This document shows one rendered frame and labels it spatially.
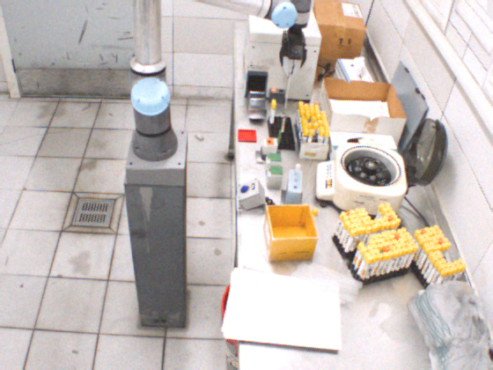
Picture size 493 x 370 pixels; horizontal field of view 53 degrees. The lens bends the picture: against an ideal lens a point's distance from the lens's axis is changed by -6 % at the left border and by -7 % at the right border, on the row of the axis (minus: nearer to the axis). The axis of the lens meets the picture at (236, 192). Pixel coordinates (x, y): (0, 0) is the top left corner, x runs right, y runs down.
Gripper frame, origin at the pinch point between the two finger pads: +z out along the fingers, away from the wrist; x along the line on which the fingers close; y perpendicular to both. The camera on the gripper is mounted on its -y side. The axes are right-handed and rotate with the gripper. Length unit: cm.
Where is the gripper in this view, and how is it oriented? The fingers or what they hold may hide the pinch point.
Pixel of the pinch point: (290, 76)
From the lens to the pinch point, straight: 181.7
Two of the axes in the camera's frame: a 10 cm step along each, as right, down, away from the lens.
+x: -10.0, -0.5, -0.4
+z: -0.7, 7.2, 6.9
